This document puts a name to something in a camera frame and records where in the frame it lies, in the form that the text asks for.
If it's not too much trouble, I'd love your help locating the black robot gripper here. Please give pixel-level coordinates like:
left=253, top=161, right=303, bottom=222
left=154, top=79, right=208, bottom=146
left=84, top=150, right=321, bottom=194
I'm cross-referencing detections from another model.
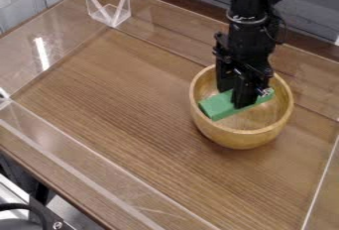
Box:
left=213, top=17, right=278, bottom=109

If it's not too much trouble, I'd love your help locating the green rectangular block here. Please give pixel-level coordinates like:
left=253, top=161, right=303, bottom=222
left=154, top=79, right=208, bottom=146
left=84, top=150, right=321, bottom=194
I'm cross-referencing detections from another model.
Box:
left=198, top=88, right=274, bottom=121

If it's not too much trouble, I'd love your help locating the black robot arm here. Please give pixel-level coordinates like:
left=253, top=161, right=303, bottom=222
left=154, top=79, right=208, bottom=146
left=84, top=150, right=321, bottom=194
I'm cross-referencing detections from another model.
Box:
left=213, top=0, right=282, bottom=109

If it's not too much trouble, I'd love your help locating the brown wooden bowl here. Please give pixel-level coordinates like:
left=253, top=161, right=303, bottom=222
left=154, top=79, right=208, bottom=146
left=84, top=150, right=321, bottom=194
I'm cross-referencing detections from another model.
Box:
left=189, top=65, right=293, bottom=150

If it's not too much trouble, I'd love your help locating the clear acrylic corner bracket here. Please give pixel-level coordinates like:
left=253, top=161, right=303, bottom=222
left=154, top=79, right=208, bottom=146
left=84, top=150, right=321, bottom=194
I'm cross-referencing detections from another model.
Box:
left=84, top=0, right=130, bottom=28

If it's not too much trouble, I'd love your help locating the clear acrylic tray wall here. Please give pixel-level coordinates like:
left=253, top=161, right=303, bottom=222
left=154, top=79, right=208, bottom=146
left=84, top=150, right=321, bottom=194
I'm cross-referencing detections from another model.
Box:
left=0, top=95, right=220, bottom=230

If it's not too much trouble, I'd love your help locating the black metal bracket with bolt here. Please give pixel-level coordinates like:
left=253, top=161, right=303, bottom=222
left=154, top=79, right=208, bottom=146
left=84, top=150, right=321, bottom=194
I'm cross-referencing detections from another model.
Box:
left=29, top=197, right=77, bottom=230

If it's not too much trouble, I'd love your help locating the black cable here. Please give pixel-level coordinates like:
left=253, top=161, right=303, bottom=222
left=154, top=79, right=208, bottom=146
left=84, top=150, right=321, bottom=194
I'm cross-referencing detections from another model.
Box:
left=0, top=202, right=45, bottom=230

